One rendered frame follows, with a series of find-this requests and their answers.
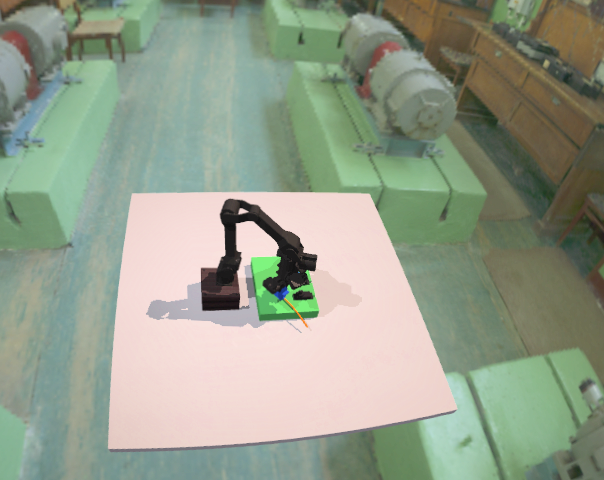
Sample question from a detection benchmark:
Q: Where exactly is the green flat panel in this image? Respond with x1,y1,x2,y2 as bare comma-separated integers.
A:
250,256,320,321

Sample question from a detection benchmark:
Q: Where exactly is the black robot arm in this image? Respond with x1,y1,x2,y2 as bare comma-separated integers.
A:
216,199,318,290

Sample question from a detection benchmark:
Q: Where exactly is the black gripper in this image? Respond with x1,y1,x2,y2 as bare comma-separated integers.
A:
262,262,307,295

